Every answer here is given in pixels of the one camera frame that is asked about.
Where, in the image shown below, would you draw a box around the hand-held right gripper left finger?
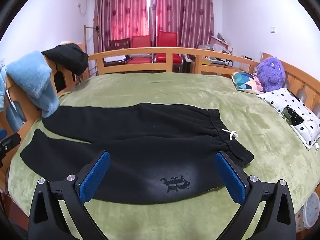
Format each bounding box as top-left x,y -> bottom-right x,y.
28,150 -> 110,240

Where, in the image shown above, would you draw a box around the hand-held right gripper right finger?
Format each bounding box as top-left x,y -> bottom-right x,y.
215,151 -> 297,240

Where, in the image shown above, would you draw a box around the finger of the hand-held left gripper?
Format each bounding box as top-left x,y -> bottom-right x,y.
0,133 -> 21,166

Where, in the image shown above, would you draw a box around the black pants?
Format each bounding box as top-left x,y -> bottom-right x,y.
20,102 -> 254,205

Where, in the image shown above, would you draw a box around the blue chair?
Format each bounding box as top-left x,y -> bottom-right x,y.
4,100 -> 25,132

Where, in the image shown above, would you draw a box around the light blue cloth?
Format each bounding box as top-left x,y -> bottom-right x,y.
0,70 -> 7,111

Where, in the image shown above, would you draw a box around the light blue fleece blanket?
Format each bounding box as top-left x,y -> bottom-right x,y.
5,50 -> 60,118

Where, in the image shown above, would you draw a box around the white patterned bin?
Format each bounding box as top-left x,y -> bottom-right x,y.
296,192 -> 320,233

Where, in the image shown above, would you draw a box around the dark green floral cloth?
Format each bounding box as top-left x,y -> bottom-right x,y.
282,106 -> 304,126

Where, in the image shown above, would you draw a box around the white floral pillow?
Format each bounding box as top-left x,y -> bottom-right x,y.
257,88 -> 320,151

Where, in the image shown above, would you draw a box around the geometric patterned pillow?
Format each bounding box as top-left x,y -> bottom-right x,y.
231,71 -> 265,94

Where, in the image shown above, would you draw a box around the green plush blanket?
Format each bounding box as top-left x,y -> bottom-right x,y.
6,71 -> 320,240

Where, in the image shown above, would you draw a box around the black garment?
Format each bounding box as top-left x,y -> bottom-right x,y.
41,44 -> 89,76

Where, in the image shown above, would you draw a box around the purple plush toy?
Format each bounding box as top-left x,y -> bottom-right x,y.
256,57 -> 285,92

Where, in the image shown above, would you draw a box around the wooden coat rack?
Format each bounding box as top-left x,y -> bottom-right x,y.
84,25 -> 101,77

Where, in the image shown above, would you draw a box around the cluttered white desk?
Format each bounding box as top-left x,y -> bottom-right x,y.
184,32 -> 258,75

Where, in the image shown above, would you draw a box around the dark red chair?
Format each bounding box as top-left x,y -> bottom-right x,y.
109,38 -> 132,64

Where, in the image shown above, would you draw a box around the pink floral curtain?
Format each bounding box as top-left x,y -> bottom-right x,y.
149,0 -> 215,48
94,0 -> 152,49

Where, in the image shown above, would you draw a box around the wooden bed frame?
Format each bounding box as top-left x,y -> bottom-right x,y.
0,45 -> 320,198

